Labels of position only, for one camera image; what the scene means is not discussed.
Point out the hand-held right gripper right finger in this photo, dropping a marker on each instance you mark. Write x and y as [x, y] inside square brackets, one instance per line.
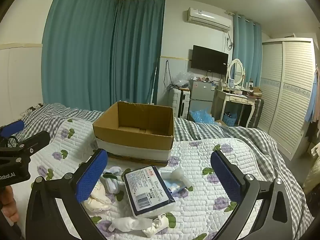
[226, 177]

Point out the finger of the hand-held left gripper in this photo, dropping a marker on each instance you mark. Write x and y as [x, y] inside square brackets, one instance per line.
[35, 140]
[12, 127]

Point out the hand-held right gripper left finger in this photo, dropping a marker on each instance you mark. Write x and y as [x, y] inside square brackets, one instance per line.
[91, 177]

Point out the white sock with blue trim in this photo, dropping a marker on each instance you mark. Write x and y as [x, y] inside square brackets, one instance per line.
[113, 183]

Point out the cream sock pair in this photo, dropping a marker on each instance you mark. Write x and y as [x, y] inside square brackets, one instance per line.
[98, 201]

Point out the white navy tissue pack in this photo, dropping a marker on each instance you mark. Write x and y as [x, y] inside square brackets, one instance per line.
[147, 192]

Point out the brown cardboard box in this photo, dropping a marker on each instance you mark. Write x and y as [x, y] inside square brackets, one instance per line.
[135, 120]

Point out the white sock bundle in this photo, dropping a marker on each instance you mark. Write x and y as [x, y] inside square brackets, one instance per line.
[157, 226]

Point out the person's left hand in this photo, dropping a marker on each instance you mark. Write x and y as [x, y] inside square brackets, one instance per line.
[7, 202]

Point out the floral pillow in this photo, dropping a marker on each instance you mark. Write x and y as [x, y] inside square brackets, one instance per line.
[32, 107]

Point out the white quilted floral blanket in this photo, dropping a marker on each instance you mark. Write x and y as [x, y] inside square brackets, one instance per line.
[200, 205]

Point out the small floor cardboard box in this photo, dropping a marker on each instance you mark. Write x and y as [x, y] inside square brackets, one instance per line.
[220, 123]

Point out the blue plastic basket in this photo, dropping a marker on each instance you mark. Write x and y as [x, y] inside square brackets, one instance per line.
[230, 120]

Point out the blue plastic bag pile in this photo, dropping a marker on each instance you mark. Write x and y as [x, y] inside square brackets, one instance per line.
[201, 116]

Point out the dark suitcase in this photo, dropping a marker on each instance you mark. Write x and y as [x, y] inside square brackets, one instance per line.
[257, 112]

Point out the white dressing table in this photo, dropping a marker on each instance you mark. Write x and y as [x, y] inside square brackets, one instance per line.
[236, 98]

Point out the white ribbed suitcase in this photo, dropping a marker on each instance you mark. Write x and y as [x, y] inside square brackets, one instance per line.
[180, 102]

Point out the grey mini fridge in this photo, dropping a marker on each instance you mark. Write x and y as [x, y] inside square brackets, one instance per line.
[201, 92]

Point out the wide teal curtain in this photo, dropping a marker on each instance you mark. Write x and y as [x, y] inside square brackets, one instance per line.
[77, 50]

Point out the white louvred wardrobe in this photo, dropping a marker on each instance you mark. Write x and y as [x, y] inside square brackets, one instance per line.
[287, 92]

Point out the white oval mirror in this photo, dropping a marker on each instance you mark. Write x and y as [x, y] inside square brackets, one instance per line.
[236, 71]

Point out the clear plastic bag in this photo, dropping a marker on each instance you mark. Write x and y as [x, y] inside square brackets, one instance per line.
[182, 80]

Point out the white mop pole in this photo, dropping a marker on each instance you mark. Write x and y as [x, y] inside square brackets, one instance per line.
[154, 85]

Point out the hanging blue garment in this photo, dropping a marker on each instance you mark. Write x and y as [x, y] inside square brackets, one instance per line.
[310, 100]

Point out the teal corner curtain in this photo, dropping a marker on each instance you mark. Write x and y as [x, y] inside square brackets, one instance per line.
[137, 55]

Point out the narrow teal curtain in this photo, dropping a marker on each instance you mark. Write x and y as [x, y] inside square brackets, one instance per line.
[246, 47]

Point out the white air conditioner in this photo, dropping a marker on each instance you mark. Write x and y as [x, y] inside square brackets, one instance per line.
[208, 20]

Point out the black wall television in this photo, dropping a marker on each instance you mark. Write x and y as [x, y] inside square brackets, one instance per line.
[209, 59]

